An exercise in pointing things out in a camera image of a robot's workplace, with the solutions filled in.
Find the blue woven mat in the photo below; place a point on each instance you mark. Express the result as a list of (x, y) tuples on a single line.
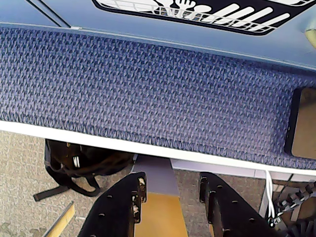
[(148, 93)]

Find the black smartphone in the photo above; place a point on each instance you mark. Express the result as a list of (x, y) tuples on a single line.
[(304, 123)]

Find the dishwasher print cabinet door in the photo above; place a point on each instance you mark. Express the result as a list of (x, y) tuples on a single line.
[(123, 14)]

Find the black backpack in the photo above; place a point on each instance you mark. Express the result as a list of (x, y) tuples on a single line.
[(98, 163)]

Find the blue gray panel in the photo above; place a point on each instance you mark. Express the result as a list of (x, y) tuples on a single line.
[(158, 175)]

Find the white metal beam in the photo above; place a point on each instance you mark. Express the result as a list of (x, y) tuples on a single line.
[(222, 168)]

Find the cream rounded object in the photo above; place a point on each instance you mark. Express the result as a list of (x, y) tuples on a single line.
[(311, 34)]

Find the light wooden plank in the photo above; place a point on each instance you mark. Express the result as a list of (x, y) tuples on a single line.
[(63, 221)]

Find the yellow wooden board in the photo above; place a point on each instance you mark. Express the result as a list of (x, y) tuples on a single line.
[(163, 217)]

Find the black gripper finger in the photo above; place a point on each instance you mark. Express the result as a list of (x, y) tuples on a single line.
[(111, 209), (229, 217)]

